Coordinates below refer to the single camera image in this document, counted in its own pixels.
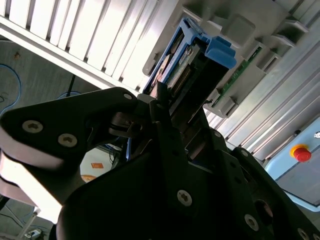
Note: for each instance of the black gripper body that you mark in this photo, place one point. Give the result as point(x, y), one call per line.
point(125, 212)

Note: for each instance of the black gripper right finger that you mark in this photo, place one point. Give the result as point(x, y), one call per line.
point(250, 190)

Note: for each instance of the hard disk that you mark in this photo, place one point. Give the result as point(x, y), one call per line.
point(217, 50)

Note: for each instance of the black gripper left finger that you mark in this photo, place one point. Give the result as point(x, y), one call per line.
point(50, 120)

